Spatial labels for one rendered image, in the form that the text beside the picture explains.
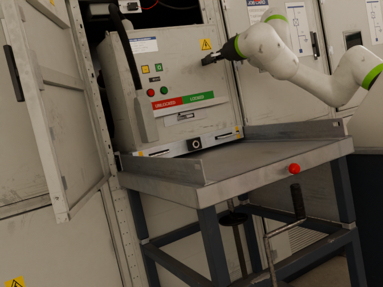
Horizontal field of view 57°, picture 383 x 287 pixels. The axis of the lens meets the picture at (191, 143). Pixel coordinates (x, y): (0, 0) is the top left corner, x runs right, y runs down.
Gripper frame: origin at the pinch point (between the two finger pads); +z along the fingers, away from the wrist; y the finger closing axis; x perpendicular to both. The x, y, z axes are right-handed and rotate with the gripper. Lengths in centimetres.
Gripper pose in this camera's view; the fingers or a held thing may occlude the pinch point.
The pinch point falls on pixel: (207, 60)
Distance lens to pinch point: 156.0
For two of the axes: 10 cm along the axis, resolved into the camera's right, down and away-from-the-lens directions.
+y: 8.5, -2.3, 4.7
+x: -2.1, -9.7, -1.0
